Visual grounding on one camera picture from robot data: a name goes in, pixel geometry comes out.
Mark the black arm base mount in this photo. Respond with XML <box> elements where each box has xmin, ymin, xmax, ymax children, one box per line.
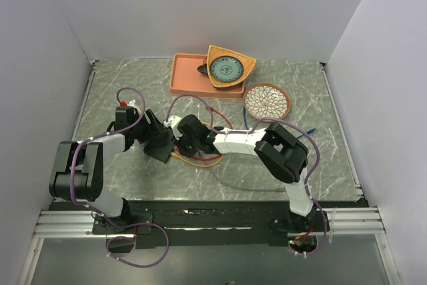
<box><xmin>49</xmin><ymin>200</ymin><xmax>334</xmax><ymax>251</ymax></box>

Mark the black network switch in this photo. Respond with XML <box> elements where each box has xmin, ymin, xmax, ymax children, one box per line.
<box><xmin>143</xmin><ymin>129</ymin><xmax>175</xmax><ymax>164</ymax></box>

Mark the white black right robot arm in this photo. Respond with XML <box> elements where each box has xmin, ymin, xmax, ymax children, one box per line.
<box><xmin>163</xmin><ymin>115</ymin><xmax>316</xmax><ymax>231</ymax></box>

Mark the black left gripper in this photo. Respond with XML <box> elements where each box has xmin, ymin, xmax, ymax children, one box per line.
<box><xmin>130</xmin><ymin>109</ymin><xmax>167</xmax><ymax>144</ymax></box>

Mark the orange woven triangular plate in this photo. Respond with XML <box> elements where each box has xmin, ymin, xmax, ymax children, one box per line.
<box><xmin>206</xmin><ymin>45</ymin><xmax>256</xmax><ymax>88</ymax></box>

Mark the teal patterned round dish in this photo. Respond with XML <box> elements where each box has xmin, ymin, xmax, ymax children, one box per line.
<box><xmin>209</xmin><ymin>55</ymin><xmax>244</xmax><ymax>83</ymax></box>

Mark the yellow ethernet cable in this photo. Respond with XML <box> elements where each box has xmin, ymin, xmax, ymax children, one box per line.
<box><xmin>169</xmin><ymin>121</ymin><xmax>225</xmax><ymax>168</ymax></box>

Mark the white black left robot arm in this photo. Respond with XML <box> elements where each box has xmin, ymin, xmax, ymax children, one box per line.
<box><xmin>49</xmin><ymin>105</ymin><xmax>166</xmax><ymax>233</ymax></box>

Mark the black small bowl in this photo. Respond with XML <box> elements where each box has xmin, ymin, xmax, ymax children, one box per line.
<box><xmin>197</xmin><ymin>63</ymin><xmax>208</xmax><ymax>75</ymax></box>

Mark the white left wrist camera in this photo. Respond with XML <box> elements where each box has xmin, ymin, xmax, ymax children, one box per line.
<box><xmin>119</xmin><ymin>99</ymin><xmax>141</xmax><ymax>112</ymax></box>

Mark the grey ethernet cable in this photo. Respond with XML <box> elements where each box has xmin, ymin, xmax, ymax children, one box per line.
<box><xmin>209</xmin><ymin>168</ymin><xmax>288</xmax><ymax>194</ymax></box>

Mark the aluminium frame rail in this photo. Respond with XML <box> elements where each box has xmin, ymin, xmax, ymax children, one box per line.
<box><xmin>33</xmin><ymin>208</ymin><xmax>386</xmax><ymax>238</ymax></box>

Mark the red ethernet cable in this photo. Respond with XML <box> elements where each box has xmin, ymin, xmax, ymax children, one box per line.
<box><xmin>191</xmin><ymin>107</ymin><xmax>234</xmax><ymax>162</ymax></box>

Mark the white floral round plate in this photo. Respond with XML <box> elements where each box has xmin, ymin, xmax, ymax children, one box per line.
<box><xmin>243</xmin><ymin>83</ymin><xmax>291</xmax><ymax>119</ymax></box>

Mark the blue ethernet cable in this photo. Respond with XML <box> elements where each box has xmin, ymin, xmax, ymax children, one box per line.
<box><xmin>241</xmin><ymin>104</ymin><xmax>318</xmax><ymax>142</ymax></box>

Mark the salmon pink tray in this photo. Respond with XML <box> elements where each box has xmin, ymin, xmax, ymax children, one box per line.
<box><xmin>169</xmin><ymin>53</ymin><xmax>245</xmax><ymax>99</ymax></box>

